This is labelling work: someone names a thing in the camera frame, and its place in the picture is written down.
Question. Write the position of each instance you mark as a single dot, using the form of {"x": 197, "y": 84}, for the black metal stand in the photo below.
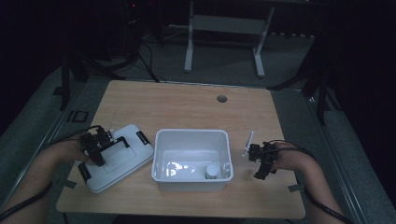
{"x": 66, "y": 81}
{"x": 320, "y": 90}

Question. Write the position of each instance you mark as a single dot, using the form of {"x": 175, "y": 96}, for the grey metal floor rail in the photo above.
{"x": 339, "y": 161}
{"x": 37, "y": 155}

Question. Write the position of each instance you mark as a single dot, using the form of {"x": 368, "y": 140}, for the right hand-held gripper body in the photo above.
{"x": 263, "y": 152}

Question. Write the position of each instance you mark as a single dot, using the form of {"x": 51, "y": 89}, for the grey tape piece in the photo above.
{"x": 296, "y": 188}
{"x": 70, "y": 184}

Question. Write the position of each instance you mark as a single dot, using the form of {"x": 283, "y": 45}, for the white plastic storage box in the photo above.
{"x": 191, "y": 155}

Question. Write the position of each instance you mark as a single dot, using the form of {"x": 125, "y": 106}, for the person's right hand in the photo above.
{"x": 291, "y": 157}

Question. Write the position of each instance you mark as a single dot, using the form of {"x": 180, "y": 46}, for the person's left hand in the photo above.
{"x": 73, "y": 152}

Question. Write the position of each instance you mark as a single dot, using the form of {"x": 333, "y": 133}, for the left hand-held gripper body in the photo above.
{"x": 93, "y": 141}

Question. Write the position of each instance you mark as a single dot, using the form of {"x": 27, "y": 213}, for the small white bottle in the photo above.
{"x": 211, "y": 171}

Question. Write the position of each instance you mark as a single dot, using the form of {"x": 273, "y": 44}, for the white metal desk frame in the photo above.
{"x": 229, "y": 25}

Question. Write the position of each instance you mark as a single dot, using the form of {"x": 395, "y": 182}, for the dark equipment rack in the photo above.
{"x": 133, "y": 25}

